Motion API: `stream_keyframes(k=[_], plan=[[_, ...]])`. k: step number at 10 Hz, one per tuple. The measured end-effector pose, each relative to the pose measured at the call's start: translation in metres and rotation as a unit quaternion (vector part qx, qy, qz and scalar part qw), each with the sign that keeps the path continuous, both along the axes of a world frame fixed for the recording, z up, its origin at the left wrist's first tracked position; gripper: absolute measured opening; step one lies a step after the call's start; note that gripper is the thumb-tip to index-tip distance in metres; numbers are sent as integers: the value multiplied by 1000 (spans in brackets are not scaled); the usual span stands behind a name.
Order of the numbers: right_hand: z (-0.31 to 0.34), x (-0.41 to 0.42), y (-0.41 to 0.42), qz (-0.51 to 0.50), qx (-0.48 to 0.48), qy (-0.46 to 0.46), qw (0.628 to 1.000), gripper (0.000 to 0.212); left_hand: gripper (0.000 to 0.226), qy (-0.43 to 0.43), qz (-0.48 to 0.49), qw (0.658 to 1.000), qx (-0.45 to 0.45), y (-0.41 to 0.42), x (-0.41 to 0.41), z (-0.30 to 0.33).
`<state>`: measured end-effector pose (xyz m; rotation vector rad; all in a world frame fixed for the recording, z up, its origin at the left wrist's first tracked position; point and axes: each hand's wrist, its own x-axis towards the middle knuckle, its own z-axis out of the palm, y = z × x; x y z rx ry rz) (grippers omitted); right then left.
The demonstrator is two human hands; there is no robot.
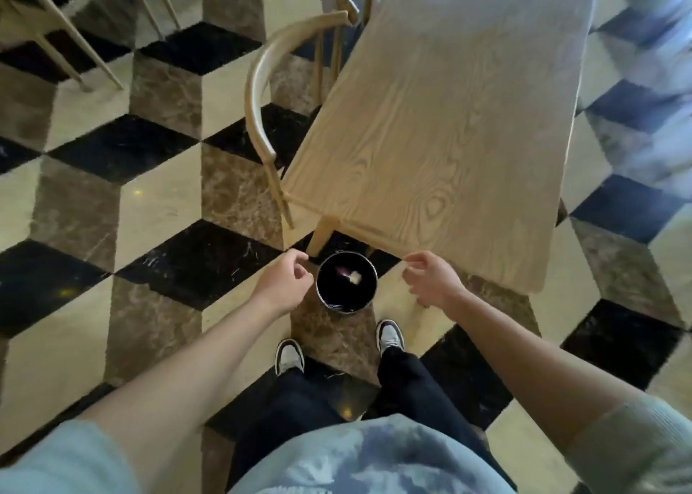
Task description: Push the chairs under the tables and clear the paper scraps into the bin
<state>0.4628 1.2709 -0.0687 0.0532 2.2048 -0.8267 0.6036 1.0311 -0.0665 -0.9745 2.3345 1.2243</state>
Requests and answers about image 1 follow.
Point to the person's left hand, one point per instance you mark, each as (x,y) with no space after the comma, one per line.
(280,285)

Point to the person's right hand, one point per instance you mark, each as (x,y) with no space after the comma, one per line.
(437,281)

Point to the person's left fingers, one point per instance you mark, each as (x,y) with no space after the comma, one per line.
(300,265)

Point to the person's right fingers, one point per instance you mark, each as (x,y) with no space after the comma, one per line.
(415,280)

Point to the person's right forearm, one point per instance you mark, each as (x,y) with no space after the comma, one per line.
(530,364)

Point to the person's left forearm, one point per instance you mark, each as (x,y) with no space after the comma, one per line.
(189,380)

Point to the black round trash bin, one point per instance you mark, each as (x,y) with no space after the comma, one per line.
(346,293)

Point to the white crumpled paper scrap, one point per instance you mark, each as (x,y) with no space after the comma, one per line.
(355,278)

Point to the person's right sneaker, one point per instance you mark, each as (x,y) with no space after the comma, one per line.
(390,337)

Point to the person's sneaker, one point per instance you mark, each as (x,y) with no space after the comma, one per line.
(290,356)
(390,337)

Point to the person's left sneaker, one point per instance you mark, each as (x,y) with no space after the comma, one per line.
(290,356)

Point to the black trousers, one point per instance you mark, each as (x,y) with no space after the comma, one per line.
(303,407)

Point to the light wooden table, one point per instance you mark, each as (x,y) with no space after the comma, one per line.
(443,131)

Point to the curved back wooden chair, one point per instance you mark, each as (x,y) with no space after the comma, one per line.
(254,93)

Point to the light blue sweater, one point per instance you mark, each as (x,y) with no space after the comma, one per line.
(373,456)

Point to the wooden chair with slanted legs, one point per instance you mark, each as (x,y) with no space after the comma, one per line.
(65,34)

